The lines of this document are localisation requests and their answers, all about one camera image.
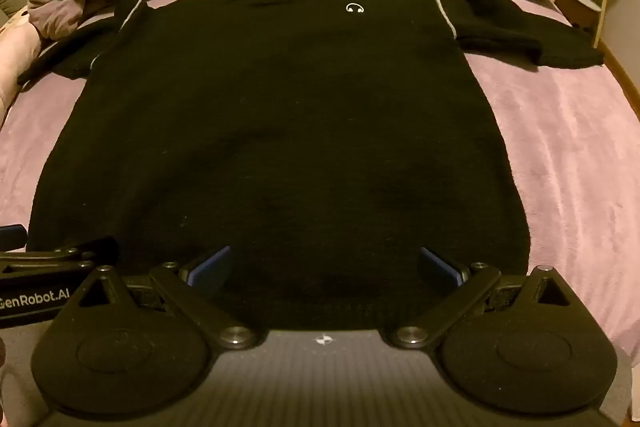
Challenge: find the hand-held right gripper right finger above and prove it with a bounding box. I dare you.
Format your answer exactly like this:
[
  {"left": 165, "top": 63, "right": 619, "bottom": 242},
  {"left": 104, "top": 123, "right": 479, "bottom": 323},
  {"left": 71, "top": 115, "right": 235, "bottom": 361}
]
[{"left": 390, "top": 246, "right": 587, "bottom": 351}]

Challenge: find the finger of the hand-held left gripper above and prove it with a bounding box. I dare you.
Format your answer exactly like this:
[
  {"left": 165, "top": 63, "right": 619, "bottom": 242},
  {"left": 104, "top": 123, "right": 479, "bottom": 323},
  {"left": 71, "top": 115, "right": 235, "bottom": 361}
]
[
  {"left": 0, "top": 224, "right": 28, "bottom": 254},
  {"left": 0, "top": 236, "right": 121, "bottom": 271}
]

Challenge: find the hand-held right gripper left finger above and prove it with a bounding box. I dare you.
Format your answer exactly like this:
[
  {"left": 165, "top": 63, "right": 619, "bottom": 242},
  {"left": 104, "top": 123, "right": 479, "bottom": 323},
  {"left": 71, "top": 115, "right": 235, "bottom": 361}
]
[{"left": 60, "top": 245, "right": 258, "bottom": 352}]

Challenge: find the black short-sleeved knit shirt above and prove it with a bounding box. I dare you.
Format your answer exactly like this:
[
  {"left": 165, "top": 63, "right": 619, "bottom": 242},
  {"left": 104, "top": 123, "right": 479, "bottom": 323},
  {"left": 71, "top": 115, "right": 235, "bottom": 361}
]
[{"left": 17, "top": 0, "right": 606, "bottom": 332}]

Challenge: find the purple fleece bed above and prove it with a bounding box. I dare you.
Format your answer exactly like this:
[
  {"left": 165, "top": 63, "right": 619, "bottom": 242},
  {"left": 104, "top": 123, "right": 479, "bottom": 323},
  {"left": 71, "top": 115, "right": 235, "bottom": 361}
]
[{"left": 0, "top": 0, "right": 640, "bottom": 348}]

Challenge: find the pink plush toy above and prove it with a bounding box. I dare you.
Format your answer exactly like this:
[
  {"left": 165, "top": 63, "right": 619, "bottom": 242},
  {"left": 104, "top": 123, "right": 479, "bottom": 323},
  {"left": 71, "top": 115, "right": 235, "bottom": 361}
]
[{"left": 0, "top": 9, "right": 42, "bottom": 120}]

